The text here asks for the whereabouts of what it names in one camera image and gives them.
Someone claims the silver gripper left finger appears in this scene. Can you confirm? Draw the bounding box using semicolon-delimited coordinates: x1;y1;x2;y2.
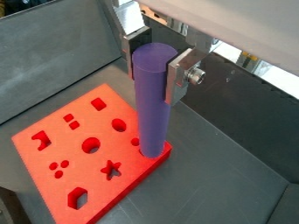
121;26;152;79

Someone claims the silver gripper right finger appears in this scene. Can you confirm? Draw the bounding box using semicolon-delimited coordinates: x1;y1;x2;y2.
164;48;205;106

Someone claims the purple round cylinder peg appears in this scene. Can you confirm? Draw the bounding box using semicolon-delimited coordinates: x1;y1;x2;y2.
132;43;177;158

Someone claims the red shape-sorter block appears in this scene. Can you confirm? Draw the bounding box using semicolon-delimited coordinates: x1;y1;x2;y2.
12;84;172;224

